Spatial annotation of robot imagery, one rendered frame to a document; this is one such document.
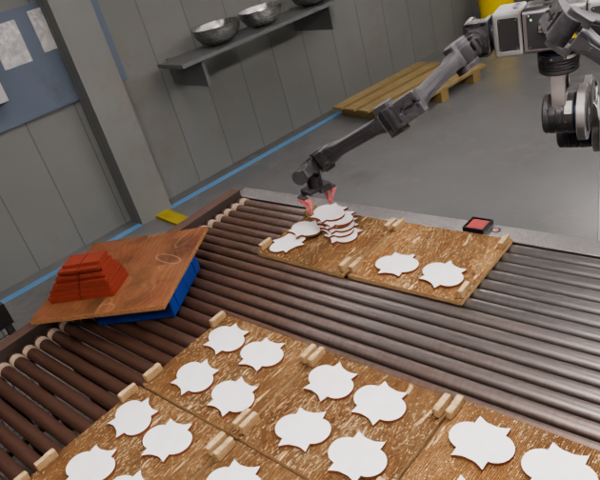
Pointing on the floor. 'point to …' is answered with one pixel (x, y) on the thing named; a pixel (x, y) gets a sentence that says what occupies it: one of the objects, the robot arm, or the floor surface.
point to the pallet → (367, 100)
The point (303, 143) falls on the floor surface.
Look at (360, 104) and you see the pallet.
